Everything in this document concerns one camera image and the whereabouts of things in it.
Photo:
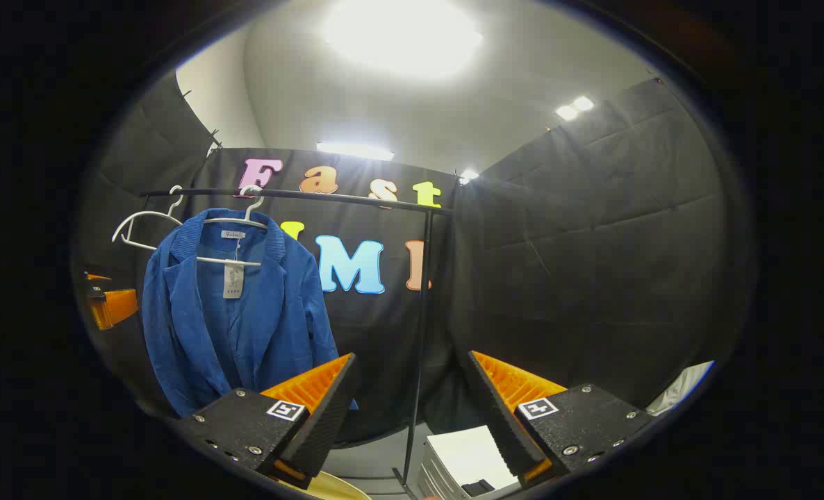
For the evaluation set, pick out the square ceiling light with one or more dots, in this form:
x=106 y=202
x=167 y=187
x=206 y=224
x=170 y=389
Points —
x=566 y=112
x=583 y=103

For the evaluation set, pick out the long bar ceiling light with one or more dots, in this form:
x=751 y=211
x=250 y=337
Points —
x=355 y=151

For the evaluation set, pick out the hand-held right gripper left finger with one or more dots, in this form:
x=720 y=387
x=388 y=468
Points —
x=328 y=410

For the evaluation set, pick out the small ceiling light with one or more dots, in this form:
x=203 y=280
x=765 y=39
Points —
x=469 y=176

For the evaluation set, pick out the white sheet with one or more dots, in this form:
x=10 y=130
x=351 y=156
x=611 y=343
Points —
x=679 y=392

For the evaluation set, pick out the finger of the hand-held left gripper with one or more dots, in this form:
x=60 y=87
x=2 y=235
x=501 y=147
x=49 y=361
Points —
x=117 y=305
x=96 y=277

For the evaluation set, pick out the large round ceiling light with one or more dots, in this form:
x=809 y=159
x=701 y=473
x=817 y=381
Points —
x=401 y=35

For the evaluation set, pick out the white box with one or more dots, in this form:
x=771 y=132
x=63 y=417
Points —
x=467 y=455

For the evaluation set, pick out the white clothes hanger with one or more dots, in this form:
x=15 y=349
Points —
x=141 y=214
x=235 y=221

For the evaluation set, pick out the black backdrop cloth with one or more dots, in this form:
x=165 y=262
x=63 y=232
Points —
x=592 y=278

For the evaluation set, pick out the cream laundry hamper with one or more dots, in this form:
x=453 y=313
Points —
x=335 y=489

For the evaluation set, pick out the black clothes rack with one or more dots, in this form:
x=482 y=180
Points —
x=422 y=312

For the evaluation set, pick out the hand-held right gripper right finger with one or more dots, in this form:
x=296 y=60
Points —
x=495 y=410

